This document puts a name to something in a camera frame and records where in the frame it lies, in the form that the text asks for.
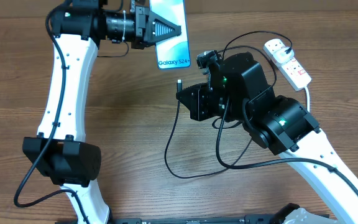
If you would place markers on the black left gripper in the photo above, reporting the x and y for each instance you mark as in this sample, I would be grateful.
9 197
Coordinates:
147 23

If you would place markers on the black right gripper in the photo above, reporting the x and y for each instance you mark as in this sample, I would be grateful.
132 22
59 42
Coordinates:
201 111

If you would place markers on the Samsung Galaxy smartphone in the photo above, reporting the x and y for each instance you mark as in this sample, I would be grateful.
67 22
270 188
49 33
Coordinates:
174 52

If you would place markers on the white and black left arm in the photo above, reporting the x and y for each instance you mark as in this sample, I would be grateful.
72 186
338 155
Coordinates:
59 150

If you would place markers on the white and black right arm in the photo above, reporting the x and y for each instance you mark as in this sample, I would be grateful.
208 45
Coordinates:
237 90

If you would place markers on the white USB charger plug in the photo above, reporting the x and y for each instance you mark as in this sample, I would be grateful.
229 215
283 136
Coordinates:
283 55

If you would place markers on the white power strip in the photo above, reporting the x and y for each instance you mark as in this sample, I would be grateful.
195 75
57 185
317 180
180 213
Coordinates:
293 71

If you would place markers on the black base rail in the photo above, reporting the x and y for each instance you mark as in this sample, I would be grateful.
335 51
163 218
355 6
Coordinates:
247 219

